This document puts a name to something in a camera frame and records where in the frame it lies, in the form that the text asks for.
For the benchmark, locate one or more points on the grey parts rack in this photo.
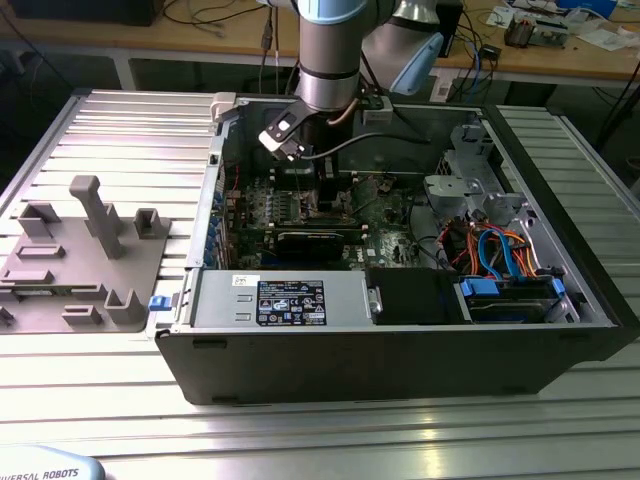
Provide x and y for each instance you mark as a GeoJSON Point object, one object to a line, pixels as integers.
{"type": "Point", "coordinates": [75, 280]}

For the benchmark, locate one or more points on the white paper label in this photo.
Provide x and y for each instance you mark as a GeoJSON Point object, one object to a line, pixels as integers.
{"type": "Point", "coordinates": [442, 87]}

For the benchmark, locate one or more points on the grey power supply box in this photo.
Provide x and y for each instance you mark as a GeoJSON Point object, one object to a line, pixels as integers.
{"type": "Point", "coordinates": [220, 300]}

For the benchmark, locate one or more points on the pale blue teach pendant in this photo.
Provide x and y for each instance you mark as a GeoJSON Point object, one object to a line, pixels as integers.
{"type": "Point", "coordinates": [50, 462]}

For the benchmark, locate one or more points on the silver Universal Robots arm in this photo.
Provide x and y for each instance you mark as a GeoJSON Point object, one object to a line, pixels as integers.
{"type": "Point", "coordinates": [330, 50]}

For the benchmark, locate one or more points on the black RAM slot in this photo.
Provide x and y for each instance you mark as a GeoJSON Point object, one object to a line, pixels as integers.
{"type": "Point", "coordinates": [355, 235]}
{"type": "Point", "coordinates": [346, 184]}
{"type": "Point", "coordinates": [352, 225]}
{"type": "Point", "coordinates": [353, 228]}
{"type": "Point", "coordinates": [346, 176]}
{"type": "Point", "coordinates": [354, 232]}
{"type": "Point", "coordinates": [346, 180]}
{"type": "Point", "coordinates": [346, 173]}

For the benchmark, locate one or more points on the CPU socket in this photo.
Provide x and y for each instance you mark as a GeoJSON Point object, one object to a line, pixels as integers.
{"type": "Point", "coordinates": [310, 202]}

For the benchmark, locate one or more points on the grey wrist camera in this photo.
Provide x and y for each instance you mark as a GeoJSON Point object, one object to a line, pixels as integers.
{"type": "Point", "coordinates": [377, 112]}

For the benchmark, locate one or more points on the white papers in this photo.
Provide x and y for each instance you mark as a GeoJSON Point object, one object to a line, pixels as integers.
{"type": "Point", "coordinates": [607, 37]}

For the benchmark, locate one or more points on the hard disk in blue carrier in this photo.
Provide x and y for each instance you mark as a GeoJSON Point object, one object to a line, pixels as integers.
{"type": "Point", "coordinates": [505, 310]}

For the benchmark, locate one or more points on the black and grey PC case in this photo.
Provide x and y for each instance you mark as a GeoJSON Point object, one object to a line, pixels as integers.
{"type": "Point", "coordinates": [350, 365]}

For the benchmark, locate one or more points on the blue flat box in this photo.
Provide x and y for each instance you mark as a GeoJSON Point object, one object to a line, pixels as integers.
{"type": "Point", "coordinates": [585, 4]}

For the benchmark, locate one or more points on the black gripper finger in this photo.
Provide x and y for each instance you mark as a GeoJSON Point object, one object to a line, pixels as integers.
{"type": "Point", "coordinates": [328, 195]}

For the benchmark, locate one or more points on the wooden workbench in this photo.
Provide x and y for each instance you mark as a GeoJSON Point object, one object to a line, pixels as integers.
{"type": "Point", "coordinates": [210, 40]}

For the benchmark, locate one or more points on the blue slot clip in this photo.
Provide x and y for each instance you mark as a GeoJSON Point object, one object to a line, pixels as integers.
{"type": "Point", "coordinates": [214, 234]}
{"type": "Point", "coordinates": [218, 201]}
{"type": "Point", "coordinates": [210, 257]}

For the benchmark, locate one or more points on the grey case release latch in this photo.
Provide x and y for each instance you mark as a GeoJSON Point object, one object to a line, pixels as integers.
{"type": "Point", "coordinates": [223, 106]}

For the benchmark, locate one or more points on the small black adapter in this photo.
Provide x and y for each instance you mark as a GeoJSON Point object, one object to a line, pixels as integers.
{"type": "Point", "coordinates": [491, 52]}

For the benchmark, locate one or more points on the round coin battery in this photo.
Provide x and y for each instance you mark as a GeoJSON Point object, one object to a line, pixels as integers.
{"type": "Point", "coordinates": [386, 188]}

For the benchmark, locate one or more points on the electronic device with coils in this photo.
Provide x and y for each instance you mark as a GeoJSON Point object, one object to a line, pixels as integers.
{"type": "Point", "coordinates": [522, 32]}

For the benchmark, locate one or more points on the black graphics card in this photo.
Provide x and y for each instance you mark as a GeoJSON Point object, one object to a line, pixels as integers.
{"type": "Point", "coordinates": [310, 245]}

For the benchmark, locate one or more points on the black box on workbench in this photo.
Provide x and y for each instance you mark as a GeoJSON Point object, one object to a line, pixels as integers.
{"type": "Point", "coordinates": [75, 10]}

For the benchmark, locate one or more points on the grey metal drive cage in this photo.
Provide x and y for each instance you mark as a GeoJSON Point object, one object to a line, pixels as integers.
{"type": "Point", "coordinates": [450, 187]}

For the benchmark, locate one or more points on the green RAM stick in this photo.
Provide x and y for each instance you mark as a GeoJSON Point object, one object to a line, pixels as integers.
{"type": "Point", "coordinates": [35, 292]}

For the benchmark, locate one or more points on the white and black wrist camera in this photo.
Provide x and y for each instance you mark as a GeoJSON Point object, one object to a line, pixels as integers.
{"type": "Point", "coordinates": [280, 131]}

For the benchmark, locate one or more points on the blue plastic case latch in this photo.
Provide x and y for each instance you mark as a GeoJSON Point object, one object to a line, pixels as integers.
{"type": "Point", "coordinates": [160, 303]}

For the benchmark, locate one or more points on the green PC motherboard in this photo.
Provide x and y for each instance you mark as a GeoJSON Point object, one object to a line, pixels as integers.
{"type": "Point", "coordinates": [385, 245]}

